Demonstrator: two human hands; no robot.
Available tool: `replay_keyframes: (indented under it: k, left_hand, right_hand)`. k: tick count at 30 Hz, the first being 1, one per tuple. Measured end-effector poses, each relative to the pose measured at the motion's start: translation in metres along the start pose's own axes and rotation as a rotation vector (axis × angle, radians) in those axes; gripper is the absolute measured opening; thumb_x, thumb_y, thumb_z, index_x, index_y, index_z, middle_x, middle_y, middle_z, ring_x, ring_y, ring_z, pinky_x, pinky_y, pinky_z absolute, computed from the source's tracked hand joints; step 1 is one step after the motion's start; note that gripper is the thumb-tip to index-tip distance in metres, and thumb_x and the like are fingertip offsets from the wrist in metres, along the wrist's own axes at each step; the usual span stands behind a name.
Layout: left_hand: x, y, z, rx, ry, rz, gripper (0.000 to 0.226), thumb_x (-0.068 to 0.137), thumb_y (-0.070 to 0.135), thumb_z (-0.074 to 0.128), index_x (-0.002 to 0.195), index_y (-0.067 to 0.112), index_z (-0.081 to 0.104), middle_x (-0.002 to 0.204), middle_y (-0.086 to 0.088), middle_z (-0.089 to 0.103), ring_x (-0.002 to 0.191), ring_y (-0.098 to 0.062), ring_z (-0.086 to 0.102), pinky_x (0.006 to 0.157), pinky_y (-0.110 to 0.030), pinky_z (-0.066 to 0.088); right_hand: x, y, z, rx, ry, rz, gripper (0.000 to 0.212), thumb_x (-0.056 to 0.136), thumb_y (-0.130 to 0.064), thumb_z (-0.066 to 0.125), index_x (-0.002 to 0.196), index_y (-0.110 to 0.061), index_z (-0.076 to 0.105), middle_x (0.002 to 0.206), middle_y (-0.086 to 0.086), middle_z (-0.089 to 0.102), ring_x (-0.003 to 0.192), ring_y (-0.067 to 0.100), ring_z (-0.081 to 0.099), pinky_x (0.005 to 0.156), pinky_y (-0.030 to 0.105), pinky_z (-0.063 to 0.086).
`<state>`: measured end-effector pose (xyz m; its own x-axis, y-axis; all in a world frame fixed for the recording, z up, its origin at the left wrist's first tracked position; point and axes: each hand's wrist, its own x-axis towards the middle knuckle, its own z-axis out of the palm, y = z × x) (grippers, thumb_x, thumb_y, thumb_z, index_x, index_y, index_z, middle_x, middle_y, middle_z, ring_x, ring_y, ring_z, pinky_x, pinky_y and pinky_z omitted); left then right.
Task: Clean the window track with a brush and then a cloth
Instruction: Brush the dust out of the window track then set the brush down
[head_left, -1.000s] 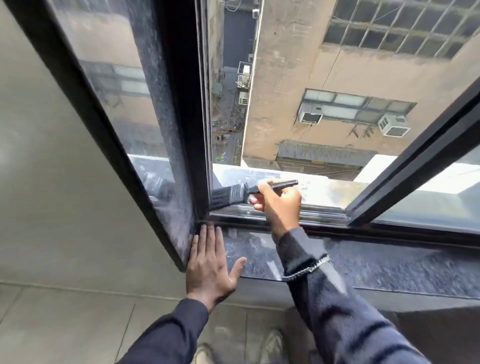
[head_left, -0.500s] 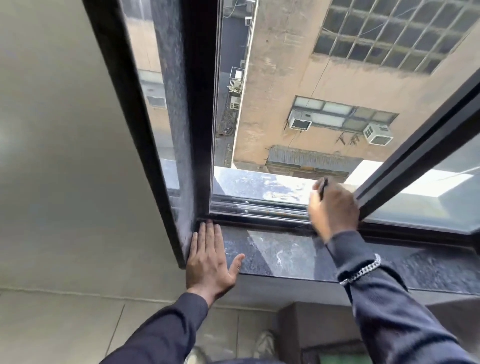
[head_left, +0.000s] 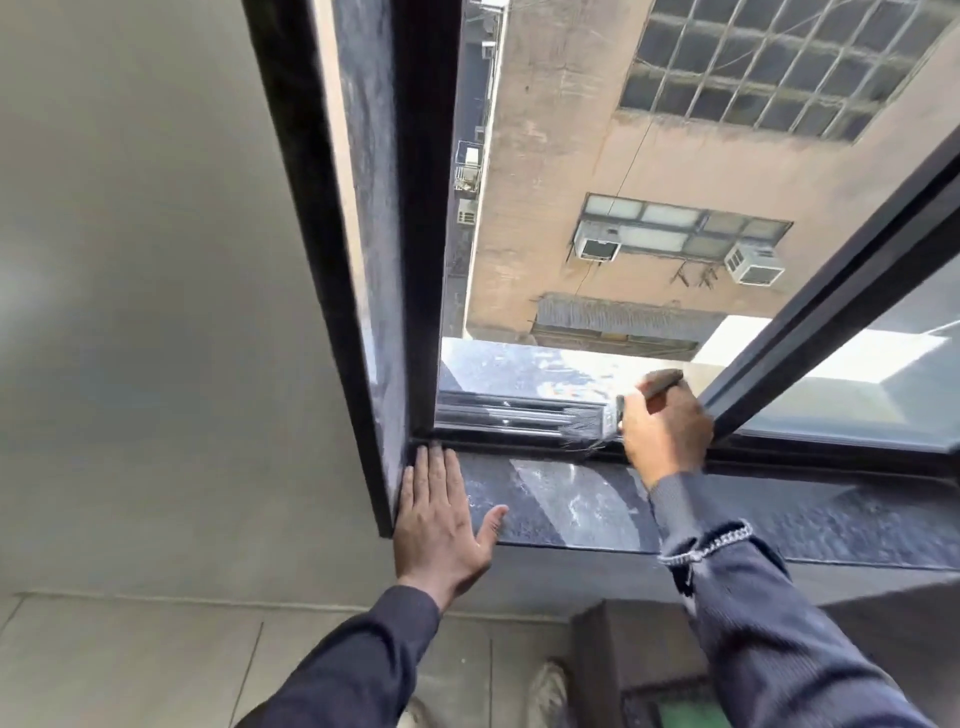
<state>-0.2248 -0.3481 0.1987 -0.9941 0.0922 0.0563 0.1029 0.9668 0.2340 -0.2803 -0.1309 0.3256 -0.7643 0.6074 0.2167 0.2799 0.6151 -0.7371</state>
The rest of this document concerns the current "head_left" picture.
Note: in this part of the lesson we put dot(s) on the person's left hand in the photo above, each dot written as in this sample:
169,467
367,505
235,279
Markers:
439,532

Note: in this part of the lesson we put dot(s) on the person's right hand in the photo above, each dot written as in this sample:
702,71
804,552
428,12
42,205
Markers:
667,435

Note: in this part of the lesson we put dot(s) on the black paint brush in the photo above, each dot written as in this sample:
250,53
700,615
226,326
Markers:
615,416

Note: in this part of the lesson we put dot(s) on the green microfibre cloth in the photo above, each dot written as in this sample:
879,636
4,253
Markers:
690,712

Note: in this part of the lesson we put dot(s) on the person's right forearm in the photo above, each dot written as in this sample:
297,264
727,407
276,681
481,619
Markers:
772,645

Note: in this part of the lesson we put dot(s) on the person's left forearm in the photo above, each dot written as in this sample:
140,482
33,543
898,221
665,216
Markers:
352,667

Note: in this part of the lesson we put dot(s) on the person's left shoe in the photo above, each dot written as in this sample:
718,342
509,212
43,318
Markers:
418,714

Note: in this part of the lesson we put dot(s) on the person's shoe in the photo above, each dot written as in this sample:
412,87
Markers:
418,714
549,694

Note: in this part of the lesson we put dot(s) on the person's right shoe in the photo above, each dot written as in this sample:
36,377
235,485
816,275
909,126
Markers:
549,694

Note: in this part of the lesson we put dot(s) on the grey corrugated awning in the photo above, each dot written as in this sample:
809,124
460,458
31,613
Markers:
622,319

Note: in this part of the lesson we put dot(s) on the white outer ledge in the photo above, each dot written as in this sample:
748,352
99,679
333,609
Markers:
510,367

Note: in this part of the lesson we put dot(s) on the white window air conditioner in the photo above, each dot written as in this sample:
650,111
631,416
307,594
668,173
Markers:
598,246
756,266

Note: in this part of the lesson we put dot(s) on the brown low cabinet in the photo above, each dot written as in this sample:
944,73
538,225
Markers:
600,652

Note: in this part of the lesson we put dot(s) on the glass sliding window sash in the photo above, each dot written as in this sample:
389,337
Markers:
825,300

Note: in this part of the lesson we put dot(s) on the frosted pane window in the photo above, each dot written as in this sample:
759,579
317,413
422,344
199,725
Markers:
675,225

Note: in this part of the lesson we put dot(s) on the black plastic tray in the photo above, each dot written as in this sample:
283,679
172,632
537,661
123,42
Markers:
637,701

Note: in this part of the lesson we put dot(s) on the beige building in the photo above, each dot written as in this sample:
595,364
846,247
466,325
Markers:
555,150

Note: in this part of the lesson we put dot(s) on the caged outdoor air conditioner unit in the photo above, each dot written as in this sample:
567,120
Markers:
469,169

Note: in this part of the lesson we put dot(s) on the dark granite window jamb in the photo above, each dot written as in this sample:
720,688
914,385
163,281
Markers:
371,187

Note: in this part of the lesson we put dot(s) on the large gridded window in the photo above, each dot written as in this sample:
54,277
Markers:
765,60

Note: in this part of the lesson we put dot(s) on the black window frame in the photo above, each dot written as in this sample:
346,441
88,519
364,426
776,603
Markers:
427,225

